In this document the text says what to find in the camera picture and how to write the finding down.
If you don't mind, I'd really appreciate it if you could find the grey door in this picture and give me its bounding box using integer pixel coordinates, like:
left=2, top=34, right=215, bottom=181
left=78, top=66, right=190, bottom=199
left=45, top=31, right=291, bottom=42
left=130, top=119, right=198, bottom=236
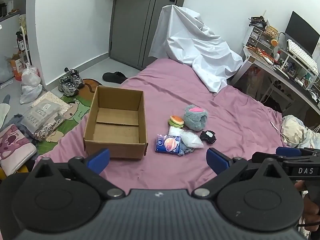
left=109, top=0, right=184, bottom=70

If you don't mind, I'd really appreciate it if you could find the grey sneaker right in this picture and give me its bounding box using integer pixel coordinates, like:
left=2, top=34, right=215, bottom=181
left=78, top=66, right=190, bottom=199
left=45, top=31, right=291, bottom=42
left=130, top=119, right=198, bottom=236
left=67, top=69, right=85, bottom=89

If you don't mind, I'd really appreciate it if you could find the pink cartoon cushion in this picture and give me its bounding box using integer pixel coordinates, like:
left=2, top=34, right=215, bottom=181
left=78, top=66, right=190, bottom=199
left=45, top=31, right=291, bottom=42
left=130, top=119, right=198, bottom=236
left=0, top=124, right=36, bottom=176

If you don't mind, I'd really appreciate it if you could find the blue patterned cloth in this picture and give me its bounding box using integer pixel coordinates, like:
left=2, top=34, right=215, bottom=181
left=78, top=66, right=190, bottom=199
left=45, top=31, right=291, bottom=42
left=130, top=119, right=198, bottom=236
left=177, top=142, right=195, bottom=156

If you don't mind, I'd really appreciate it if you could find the black slipper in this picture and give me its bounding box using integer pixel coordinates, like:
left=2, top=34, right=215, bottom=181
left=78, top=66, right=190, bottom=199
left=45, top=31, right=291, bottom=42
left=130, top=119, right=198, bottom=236
left=102, top=72, right=127, bottom=84

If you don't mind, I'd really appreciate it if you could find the black monitor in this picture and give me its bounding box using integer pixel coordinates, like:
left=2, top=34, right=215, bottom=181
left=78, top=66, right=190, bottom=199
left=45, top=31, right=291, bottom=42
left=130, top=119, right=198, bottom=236
left=285, top=11, right=319, bottom=57

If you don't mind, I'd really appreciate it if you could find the white draped cloth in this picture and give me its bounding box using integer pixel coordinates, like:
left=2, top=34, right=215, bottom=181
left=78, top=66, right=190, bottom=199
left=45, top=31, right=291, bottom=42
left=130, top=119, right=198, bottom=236
left=149, top=5, right=243, bottom=93

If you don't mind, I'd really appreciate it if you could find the hamburger plush toy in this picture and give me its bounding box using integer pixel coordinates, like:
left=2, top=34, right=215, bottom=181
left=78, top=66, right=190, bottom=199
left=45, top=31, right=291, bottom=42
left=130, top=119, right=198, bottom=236
left=168, top=115, right=184, bottom=128

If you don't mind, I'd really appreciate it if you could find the green cartoon floor mat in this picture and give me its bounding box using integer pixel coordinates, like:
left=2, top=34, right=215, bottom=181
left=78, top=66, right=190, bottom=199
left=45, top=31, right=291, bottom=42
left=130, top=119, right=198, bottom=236
left=37, top=79, right=101, bottom=155

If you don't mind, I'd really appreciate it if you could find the grey sneaker left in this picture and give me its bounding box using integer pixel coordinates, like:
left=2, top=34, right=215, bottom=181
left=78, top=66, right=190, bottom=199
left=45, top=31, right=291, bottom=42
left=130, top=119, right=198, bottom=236
left=58, top=76, right=79, bottom=97

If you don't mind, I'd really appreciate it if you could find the orange cardboard box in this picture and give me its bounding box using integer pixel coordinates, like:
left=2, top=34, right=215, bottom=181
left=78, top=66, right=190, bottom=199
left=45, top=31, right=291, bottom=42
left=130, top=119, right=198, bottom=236
left=9, top=54, right=26, bottom=81

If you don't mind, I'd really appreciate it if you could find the white soft ball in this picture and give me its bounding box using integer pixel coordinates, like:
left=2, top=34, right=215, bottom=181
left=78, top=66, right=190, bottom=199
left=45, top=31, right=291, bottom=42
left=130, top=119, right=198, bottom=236
left=168, top=126, right=183, bottom=137

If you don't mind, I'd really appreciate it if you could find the black lace white pouch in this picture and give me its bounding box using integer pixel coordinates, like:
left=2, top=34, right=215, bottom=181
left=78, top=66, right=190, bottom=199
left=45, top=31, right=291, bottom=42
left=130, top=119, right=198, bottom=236
left=200, top=130, right=216, bottom=144

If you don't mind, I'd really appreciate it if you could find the white drawer organizer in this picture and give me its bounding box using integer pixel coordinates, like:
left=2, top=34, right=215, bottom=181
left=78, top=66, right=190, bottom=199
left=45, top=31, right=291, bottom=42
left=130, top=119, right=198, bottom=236
left=243, top=26, right=273, bottom=48

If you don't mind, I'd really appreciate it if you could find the white plastic bag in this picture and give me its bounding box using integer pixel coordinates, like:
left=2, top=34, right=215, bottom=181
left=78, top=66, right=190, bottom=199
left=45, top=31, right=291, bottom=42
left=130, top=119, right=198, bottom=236
left=20, top=63, right=43, bottom=105

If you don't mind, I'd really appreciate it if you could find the brown cardboard box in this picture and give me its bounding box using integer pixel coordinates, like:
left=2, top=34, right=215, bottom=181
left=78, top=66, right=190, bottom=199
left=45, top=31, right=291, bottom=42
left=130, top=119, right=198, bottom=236
left=84, top=86, right=148, bottom=160

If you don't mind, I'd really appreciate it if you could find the white keyboard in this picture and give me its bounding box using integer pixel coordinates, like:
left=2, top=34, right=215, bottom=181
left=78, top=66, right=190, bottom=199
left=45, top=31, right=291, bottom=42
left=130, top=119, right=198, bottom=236
left=287, top=39, right=318, bottom=75

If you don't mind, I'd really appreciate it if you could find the blue tissue pack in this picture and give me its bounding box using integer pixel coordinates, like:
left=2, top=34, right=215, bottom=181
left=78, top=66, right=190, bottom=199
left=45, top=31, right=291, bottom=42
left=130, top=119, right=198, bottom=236
left=155, top=135, right=181, bottom=155

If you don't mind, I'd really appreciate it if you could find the crumpled beige blanket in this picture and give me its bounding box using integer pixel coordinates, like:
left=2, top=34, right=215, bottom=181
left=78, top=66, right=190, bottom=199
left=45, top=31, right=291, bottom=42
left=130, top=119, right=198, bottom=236
left=281, top=115, right=320, bottom=149

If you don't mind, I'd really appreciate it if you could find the grey fluffy plush slipper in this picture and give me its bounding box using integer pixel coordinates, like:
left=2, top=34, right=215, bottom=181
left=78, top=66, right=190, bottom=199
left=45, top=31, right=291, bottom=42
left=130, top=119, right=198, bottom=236
left=183, top=105, right=208, bottom=132

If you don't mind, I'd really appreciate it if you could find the grey sneaker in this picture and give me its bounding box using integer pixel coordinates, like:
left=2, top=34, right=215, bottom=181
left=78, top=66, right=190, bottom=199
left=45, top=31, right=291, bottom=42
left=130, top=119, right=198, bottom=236
left=67, top=69, right=85, bottom=89
left=58, top=76, right=79, bottom=97

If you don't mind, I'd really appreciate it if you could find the clear bag white filling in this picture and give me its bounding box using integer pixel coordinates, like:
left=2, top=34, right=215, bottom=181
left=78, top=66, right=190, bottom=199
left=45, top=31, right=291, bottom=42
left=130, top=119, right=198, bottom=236
left=180, top=131, right=204, bottom=148

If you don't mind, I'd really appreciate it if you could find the packaged bedding bundle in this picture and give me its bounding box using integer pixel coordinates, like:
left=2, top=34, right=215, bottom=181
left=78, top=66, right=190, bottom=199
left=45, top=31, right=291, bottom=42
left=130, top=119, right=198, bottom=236
left=21, top=92, right=71, bottom=141

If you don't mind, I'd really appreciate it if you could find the person's hand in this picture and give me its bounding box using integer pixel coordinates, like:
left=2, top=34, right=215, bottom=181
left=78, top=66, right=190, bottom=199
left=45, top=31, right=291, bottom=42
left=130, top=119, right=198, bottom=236
left=295, top=180, right=319, bottom=224

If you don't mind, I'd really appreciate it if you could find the pink bed sheet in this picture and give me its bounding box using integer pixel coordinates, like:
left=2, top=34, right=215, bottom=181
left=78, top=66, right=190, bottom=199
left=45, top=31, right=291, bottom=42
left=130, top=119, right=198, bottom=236
left=46, top=59, right=283, bottom=192

